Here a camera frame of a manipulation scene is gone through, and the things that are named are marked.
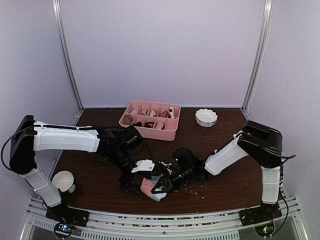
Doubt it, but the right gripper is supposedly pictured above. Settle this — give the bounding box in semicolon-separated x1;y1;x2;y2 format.
154;168;194;197

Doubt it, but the pink patterned sock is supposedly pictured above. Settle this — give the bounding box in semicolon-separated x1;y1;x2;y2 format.
140;175;167;202

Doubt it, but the brown cream striped sock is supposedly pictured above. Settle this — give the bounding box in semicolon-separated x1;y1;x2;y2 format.
168;106;176;119

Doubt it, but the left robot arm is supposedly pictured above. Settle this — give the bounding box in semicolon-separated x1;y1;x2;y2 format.
1;115;156;222

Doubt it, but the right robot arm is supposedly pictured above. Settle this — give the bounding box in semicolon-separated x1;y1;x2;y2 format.
151;120;296;221

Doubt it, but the pink divided organizer box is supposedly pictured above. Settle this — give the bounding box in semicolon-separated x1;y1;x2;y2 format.
119;100;181;142

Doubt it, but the white scalloped bowl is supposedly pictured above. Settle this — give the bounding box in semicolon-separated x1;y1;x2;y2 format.
195;108;218;128

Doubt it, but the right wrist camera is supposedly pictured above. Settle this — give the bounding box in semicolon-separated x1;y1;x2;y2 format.
158;161;177;175

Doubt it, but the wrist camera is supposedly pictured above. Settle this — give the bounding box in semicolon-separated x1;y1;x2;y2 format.
158;161;177;175
131;159;155;173

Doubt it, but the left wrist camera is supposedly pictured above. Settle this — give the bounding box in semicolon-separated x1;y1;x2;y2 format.
131;159;155;173

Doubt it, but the aluminium front rail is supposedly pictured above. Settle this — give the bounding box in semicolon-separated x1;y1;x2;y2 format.
19;197;308;240

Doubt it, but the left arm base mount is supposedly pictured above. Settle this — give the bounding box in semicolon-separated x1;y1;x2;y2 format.
45;204;90;227

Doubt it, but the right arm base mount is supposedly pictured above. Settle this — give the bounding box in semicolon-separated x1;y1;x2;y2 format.
238;204;282;226

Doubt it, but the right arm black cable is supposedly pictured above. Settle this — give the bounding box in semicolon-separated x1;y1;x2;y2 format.
242;129;297;161

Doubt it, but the right aluminium corner post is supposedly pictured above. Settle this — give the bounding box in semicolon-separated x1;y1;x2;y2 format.
241;0;274;118

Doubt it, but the aluminium corner post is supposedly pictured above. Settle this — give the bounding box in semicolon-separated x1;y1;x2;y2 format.
241;0;274;118
52;0;84;112

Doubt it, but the left aluminium corner post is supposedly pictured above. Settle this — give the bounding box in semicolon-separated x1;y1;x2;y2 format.
52;0;84;112

